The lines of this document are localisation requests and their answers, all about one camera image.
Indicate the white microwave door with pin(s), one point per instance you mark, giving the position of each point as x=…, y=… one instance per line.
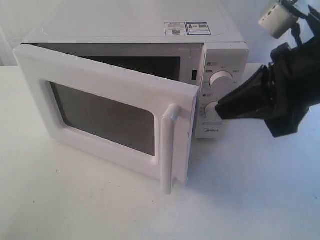
x=139, y=121

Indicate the lower white control knob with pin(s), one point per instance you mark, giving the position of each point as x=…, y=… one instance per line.
x=210, y=111

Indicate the white control knob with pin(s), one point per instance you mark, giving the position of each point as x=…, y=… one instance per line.
x=220, y=79
x=210, y=111

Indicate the white microwave oven body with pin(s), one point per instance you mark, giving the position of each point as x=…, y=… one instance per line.
x=137, y=41

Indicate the blue warning sticker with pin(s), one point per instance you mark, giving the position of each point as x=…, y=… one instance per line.
x=187, y=29

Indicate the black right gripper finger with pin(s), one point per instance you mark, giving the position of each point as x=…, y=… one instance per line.
x=254, y=99

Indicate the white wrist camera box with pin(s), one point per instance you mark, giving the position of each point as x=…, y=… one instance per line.
x=277, y=19

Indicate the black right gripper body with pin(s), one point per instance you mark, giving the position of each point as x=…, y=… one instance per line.
x=290, y=84

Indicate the upper white control knob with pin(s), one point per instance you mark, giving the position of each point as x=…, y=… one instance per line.
x=220, y=79

